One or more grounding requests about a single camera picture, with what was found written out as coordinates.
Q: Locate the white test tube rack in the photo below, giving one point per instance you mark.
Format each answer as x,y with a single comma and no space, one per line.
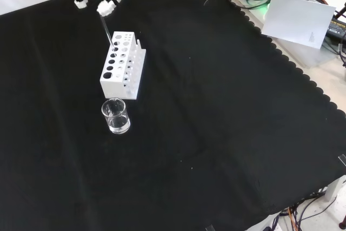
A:
113,85

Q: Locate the black bench cloth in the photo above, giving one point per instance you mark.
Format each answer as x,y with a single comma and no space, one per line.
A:
216,106

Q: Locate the glass beaker with water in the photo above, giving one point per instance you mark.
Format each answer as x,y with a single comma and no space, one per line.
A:
116,122

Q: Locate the grey metal bracket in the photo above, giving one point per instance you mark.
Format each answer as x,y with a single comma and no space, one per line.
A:
333,189

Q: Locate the black power adapter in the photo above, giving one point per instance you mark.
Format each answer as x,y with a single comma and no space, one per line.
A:
338,26

